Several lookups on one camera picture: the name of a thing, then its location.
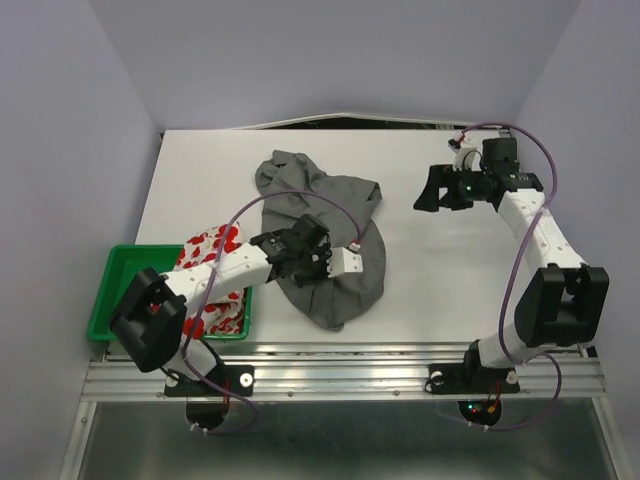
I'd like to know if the white red floral skirt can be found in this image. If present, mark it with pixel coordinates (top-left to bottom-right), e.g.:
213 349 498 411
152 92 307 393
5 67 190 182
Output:
172 223 247 337

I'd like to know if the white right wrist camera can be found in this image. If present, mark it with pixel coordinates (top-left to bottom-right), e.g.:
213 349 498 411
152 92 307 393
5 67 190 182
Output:
448 136 482 171

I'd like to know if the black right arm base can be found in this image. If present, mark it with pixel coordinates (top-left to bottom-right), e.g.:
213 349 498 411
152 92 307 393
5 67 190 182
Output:
424 340 520 428

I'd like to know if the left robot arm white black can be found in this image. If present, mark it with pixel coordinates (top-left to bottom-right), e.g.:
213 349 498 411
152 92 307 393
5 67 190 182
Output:
110 214 331 394

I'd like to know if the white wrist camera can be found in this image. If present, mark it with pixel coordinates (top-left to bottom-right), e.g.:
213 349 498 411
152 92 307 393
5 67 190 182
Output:
448 136 482 171
327 247 364 278

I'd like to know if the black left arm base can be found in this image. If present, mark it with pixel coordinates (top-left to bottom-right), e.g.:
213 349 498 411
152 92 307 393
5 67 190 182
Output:
161 353 258 436

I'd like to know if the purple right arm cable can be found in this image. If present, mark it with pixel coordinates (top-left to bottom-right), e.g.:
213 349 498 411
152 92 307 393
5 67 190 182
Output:
449 122 562 432

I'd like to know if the aluminium rail frame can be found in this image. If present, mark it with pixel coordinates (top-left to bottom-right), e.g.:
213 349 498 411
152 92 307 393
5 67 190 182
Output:
61 343 634 479

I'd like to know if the grey pleated skirt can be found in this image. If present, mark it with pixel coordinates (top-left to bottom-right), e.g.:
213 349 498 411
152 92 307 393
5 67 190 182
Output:
255 150 387 331

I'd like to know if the green plastic tray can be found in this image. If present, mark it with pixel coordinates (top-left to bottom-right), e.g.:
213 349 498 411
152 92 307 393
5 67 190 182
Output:
87 244 253 342

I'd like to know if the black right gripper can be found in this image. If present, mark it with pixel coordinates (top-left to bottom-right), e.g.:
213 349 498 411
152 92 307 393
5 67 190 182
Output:
411 163 491 212

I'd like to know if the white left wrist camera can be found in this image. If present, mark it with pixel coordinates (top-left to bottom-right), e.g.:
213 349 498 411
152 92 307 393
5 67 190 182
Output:
327 247 364 278

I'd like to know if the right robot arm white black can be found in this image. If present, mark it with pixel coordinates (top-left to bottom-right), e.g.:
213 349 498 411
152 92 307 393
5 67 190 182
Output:
413 136 609 390

